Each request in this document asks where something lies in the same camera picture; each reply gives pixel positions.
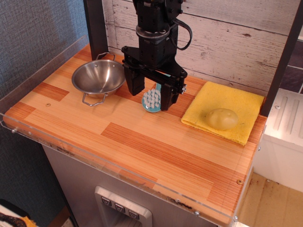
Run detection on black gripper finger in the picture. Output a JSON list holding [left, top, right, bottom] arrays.
[[161, 83, 179, 111], [124, 67, 145, 96]]

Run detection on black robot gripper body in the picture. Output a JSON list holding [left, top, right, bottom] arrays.
[[122, 38, 187, 94]]

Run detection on blue brush with white bristles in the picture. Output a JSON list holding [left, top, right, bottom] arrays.
[[142, 83, 161, 113]]

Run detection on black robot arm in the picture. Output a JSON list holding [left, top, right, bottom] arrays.
[[122, 0, 192, 111]]

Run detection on yellow folded rag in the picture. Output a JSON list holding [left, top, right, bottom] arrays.
[[181, 82, 264, 145]]

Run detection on yellow-green potato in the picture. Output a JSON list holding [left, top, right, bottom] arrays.
[[205, 108, 239, 130]]

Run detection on clear acrylic table guard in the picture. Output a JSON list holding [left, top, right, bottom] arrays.
[[0, 45, 266, 227]]

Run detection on grey cabinet with dispenser panel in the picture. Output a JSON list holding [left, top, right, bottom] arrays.
[[43, 145, 214, 227]]

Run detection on white ribbed appliance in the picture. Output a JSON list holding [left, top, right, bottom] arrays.
[[253, 89, 303, 192]]

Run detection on black yellow fabric item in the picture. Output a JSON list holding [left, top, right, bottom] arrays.
[[0, 199, 37, 227]]

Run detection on steel bowl with handles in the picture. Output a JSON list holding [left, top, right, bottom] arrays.
[[71, 52, 125, 106]]

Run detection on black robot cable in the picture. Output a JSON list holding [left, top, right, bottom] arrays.
[[167, 18, 193, 51]]

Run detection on left dark metal post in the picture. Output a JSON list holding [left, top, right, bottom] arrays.
[[83, 0, 108, 60]]

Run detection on dark metal post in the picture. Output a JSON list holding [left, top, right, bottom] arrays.
[[83, 0, 108, 60], [260, 0, 303, 117]]

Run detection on right dark metal post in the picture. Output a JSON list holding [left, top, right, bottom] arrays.
[[260, 0, 303, 117]]

